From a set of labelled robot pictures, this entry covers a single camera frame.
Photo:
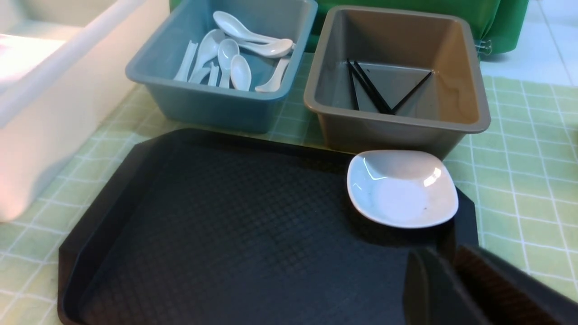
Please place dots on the brown plastic bin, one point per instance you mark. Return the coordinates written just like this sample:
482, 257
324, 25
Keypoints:
397, 48

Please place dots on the large white square plate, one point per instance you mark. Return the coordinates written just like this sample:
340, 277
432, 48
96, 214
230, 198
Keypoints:
19, 55

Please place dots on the green backdrop cloth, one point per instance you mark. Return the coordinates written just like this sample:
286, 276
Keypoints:
495, 24

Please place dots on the white small dish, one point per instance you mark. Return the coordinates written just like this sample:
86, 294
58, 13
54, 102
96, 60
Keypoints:
401, 188

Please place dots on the white spoon right upright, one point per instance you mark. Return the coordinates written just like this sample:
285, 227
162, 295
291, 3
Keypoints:
275, 80

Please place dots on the white spoon small handle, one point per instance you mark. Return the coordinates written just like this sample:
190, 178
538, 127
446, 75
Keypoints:
187, 60

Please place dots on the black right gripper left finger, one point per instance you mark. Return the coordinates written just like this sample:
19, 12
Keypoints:
433, 294

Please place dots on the white spoon top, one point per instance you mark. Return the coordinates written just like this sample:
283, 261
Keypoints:
234, 28

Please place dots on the large white plastic tub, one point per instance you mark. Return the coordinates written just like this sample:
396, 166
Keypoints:
51, 111

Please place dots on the black serving tray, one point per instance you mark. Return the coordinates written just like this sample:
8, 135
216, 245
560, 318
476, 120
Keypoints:
203, 228

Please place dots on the green checkered tablecloth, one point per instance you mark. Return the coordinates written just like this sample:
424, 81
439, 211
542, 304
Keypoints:
521, 174

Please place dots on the white ceramic spoon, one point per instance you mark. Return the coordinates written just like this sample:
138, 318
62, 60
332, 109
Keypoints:
241, 75

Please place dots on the black chopstick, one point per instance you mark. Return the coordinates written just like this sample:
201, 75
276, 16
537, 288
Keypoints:
355, 70
402, 102

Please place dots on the black chopstick in bin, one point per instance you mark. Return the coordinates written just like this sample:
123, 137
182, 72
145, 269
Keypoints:
355, 70

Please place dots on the teal plastic bin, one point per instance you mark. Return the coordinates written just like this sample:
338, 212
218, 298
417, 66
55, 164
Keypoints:
157, 62

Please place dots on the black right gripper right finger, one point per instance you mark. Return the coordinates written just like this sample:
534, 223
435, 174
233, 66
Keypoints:
507, 295

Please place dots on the white spoon middle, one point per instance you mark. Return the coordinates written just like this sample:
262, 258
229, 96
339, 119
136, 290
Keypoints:
228, 48

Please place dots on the white spoon left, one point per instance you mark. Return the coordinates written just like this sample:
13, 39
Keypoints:
207, 50

